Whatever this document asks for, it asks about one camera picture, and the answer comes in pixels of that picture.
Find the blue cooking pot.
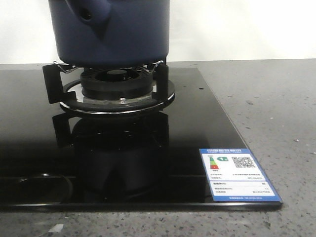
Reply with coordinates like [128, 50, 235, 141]
[48, 0, 170, 68]

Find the right gas burner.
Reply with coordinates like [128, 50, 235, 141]
[42, 60, 175, 117]

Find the blue energy label sticker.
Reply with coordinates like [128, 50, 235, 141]
[199, 148, 281, 202]

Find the black glass gas stove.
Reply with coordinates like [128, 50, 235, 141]
[0, 68, 282, 211]

